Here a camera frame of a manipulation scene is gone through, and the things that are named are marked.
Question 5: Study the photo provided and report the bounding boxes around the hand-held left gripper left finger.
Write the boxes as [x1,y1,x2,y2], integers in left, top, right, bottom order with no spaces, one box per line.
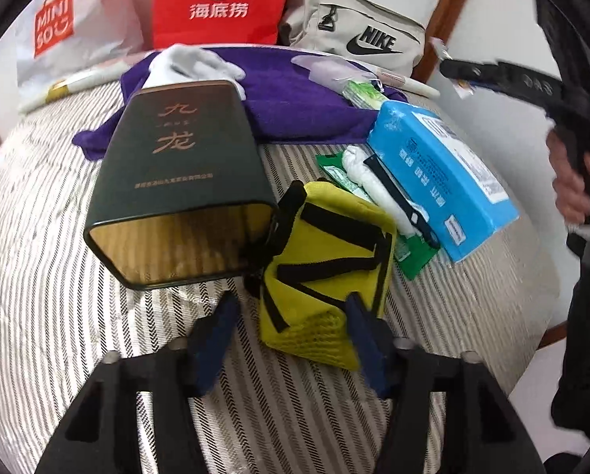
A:
[35,292,241,474]

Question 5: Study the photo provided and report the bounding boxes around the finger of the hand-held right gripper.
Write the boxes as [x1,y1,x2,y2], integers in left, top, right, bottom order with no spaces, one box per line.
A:
[440,59,510,90]

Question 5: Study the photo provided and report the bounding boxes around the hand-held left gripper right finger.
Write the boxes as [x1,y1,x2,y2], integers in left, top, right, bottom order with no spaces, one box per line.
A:
[347,292,555,474]

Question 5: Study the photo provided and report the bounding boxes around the yellow mesh pouch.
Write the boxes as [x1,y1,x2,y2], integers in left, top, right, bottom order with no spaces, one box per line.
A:
[245,180,399,371]

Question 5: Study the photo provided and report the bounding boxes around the green foil packet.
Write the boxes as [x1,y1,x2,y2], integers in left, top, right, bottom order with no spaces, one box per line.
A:
[317,150,444,280]

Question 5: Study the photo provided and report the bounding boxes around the green tissue packet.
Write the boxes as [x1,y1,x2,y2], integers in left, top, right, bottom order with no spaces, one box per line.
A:
[341,78,392,109]

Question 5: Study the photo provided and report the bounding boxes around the black strap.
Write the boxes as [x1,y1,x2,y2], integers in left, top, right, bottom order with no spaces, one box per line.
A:
[363,154,441,250]

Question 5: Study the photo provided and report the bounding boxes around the white cloth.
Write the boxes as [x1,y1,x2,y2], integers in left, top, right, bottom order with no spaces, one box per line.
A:
[343,145,426,240]

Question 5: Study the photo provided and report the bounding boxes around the grey face mask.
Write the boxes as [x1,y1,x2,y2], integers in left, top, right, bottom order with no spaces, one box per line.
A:
[291,53,379,90]

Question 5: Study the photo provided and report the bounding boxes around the white cloth glove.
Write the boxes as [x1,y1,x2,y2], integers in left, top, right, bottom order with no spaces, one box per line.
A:
[147,43,249,102]

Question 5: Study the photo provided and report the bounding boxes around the person's right hand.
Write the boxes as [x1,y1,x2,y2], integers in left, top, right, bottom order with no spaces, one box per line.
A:
[546,127,590,225]

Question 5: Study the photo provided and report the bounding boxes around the blue tissue pack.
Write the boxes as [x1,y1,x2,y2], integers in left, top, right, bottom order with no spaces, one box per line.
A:
[366,100,520,263]

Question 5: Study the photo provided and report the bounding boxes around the grey waist bag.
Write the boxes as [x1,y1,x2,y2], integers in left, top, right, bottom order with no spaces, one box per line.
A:
[278,0,439,80]

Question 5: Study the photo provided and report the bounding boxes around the dark green tin box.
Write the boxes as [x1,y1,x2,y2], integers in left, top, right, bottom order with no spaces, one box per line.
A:
[84,80,280,291]

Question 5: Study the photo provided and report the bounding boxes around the purple towel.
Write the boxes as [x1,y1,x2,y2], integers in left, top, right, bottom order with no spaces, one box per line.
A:
[72,44,409,159]

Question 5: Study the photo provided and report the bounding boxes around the grey striped mat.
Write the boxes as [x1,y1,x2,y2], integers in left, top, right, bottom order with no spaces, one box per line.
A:
[0,76,555,474]

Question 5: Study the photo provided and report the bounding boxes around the person's dark clothing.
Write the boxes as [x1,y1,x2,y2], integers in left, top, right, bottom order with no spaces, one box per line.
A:
[552,257,590,474]

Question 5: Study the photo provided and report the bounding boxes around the red paper shopping bag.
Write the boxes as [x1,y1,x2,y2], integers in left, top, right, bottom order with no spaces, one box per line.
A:
[151,0,296,49]

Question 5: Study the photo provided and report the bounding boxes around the white plastic shopping bag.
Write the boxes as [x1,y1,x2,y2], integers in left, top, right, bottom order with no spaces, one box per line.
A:
[15,0,152,90]

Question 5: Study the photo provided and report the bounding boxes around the wooden door frame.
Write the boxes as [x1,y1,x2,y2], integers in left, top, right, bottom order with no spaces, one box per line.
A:
[423,0,493,85]

